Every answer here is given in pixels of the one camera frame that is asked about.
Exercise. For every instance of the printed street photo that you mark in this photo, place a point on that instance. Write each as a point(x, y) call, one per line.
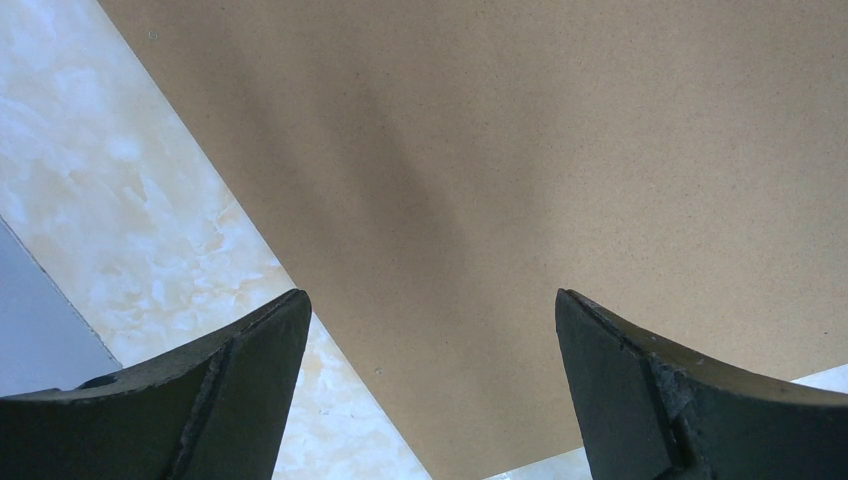
point(574, 464)

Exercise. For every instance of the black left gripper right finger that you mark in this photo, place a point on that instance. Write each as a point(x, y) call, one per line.
point(650, 408)

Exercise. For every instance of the brown backing board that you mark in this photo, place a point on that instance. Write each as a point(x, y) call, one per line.
point(433, 172)

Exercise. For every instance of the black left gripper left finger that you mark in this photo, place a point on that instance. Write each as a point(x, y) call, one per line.
point(214, 408)

